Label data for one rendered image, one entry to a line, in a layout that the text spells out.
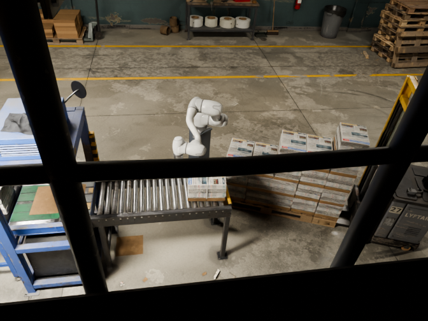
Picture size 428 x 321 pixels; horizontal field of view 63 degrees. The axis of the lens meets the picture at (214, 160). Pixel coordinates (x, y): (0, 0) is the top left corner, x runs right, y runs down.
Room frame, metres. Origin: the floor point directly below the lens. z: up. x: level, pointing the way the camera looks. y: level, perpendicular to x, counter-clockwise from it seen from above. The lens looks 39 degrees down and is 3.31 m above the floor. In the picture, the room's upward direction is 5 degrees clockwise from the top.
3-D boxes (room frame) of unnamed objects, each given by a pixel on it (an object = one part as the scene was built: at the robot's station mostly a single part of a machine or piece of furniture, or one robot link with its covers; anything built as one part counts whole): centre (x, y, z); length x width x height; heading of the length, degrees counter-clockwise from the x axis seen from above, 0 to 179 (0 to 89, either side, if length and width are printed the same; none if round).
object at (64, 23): (8.24, 4.00, 0.28); 1.20 x 0.83 x 0.57; 102
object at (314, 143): (3.14, -1.16, 1.06); 0.37 x 0.28 x 0.01; 172
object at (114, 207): (2.37, 0.95, 0.77); 0.47 x 0.05 x 0.05; 12
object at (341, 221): (3.01, -1.26, 0.05); 1.05 x 0.10 x 0.04; 81
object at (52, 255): (2.25, 1.50, 0.38); 0.94 x 0.69 x 0.63; 12
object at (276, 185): (3.21, -0.74, 0.42); 1.17 x 0.39 x 0.83; 81
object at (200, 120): (3.39, 0.18, 1.17); 0.18 x 0.16 x 0.22; 81
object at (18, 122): (2.15, 1.48, 1.78); 0.32 x 0.28 x 0.05; 12
